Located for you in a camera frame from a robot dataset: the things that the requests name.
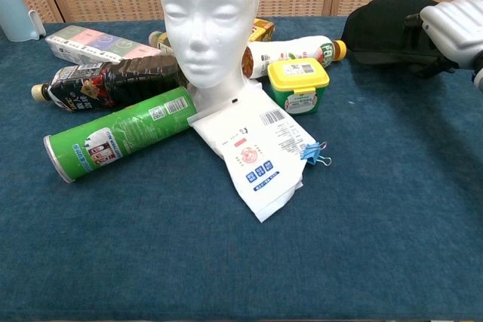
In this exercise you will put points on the dark tea bottle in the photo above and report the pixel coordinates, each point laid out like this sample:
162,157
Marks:
120,80

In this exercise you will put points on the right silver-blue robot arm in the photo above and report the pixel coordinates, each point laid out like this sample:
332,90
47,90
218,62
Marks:
479,80

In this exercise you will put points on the green tub with yellow lid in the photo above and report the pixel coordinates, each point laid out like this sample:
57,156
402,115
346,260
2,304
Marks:
298,88

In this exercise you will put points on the small green tea bottle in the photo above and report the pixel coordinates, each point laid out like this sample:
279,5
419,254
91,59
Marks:
160,41

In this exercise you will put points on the blue binder clip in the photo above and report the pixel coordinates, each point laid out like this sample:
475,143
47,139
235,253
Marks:
310,154

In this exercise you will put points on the white drink bottle orange cap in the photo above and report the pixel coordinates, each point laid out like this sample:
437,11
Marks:
287,54

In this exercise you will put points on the yellow drink carton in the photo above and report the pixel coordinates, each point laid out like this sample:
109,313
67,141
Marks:
262,31

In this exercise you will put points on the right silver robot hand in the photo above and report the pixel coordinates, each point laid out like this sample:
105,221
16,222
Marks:
456,24

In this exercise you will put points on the white printed plastic bag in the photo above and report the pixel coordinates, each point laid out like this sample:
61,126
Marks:
256,156

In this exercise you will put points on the black baseball cap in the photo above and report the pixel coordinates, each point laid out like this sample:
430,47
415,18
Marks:
377,28

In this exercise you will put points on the green chips can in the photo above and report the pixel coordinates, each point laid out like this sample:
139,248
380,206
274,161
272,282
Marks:
124,129

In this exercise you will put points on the pastel tissue multipack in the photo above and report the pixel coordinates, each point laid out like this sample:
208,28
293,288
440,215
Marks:
94,45

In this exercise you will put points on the blue table cloth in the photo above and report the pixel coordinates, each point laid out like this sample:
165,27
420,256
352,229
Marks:
188,254

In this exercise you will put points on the light blue cup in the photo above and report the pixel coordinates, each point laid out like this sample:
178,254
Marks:
15,16

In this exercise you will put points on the white foam mannequin head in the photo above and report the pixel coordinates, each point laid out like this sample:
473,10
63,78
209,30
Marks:
209,16

